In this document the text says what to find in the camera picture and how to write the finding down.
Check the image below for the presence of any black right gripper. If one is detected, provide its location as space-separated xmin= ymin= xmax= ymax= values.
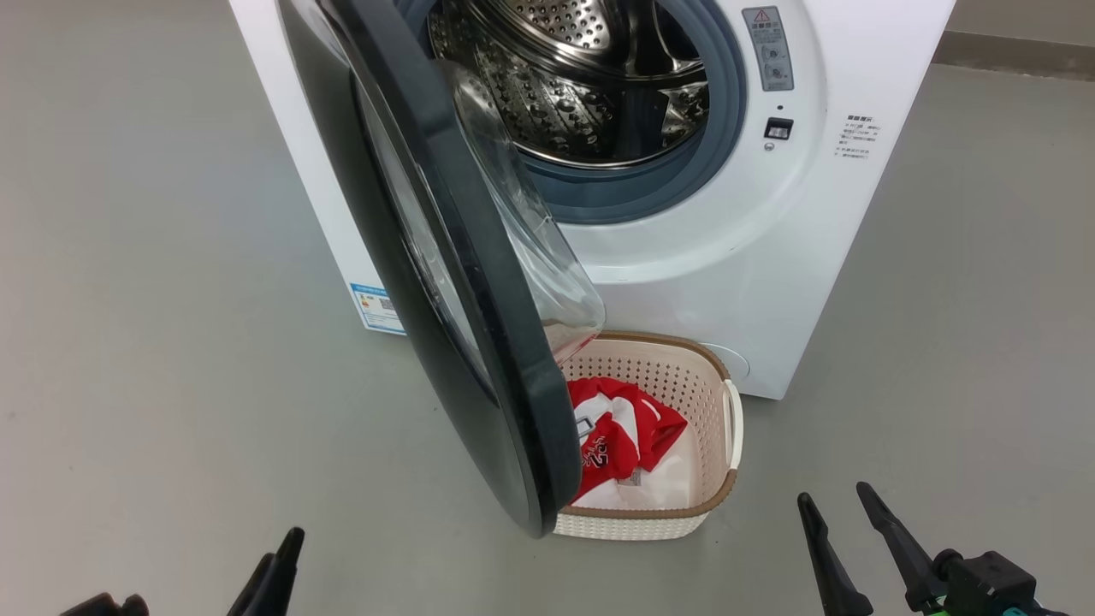
xmin=797 ymin=481 xmax=1070 ymax=616

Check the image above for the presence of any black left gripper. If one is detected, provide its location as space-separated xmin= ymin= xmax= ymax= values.
xmin=60 ymin=527 xmax=305 ymax=616

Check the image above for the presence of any red and white garment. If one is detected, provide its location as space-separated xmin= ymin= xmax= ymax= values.
xmin=567 ymin=376 xmax=688 ymax=473

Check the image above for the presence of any red white printed jersey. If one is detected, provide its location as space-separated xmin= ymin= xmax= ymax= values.
xmin=571 ymin=415 xmax=692 ymax=512

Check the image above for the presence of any dark round washing machine door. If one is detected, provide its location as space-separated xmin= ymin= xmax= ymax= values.
xmin=275 ymin=0 xmax=607 ymax=540

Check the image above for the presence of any cream perforated laundry basket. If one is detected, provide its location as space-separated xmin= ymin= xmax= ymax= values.
xmin=552 ymin=331 xmax=745 ymax=542

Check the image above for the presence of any white front-load washing machine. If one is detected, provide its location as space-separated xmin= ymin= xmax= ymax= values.
xmin=229 ymin=0 xmax=957 ymax=401

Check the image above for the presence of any blue white energy label sticker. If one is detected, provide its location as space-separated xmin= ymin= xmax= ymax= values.
xmin=349 ymin=282 xmax=407 ymax=335

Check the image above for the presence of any grey warning sticker with triangle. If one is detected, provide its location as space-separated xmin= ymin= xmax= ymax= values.
xmin=743 ymin=7 xmax=795 ymax=92

